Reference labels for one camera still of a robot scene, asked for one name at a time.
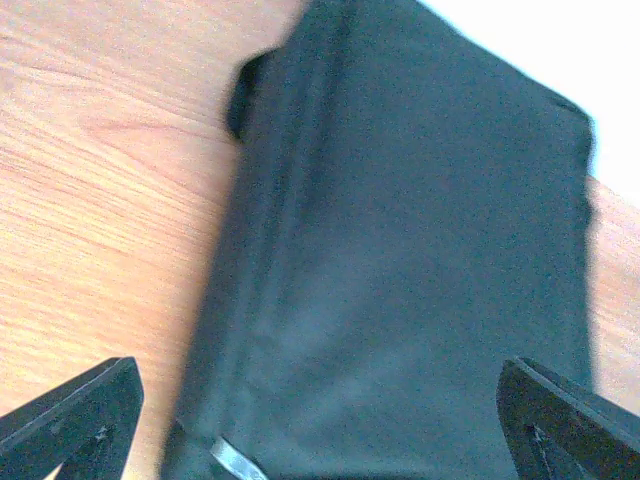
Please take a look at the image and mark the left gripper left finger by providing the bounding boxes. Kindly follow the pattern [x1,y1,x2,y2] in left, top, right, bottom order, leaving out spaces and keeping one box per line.
[1,357,144,480]

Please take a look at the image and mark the black student backpack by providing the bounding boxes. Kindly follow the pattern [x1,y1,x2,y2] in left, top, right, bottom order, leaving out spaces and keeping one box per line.
[160,1,593,479]

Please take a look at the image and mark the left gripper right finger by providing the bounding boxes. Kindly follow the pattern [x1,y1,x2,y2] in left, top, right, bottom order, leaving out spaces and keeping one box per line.
[496,357,639,479]

